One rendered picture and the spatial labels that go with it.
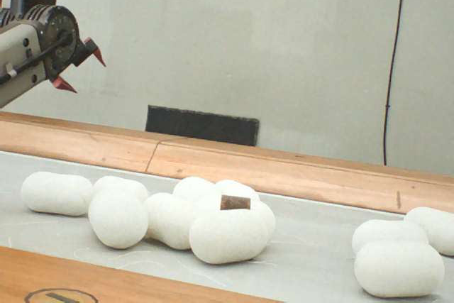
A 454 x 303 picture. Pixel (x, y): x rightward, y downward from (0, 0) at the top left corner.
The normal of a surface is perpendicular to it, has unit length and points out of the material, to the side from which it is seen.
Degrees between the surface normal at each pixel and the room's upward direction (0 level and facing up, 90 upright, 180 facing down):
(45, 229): 0
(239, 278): 0
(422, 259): 55
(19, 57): 90
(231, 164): 45
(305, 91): 90
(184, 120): 86
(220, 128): 86
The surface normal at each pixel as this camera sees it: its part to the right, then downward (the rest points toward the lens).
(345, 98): -0.19, 0.04
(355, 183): -0.07, -0.69
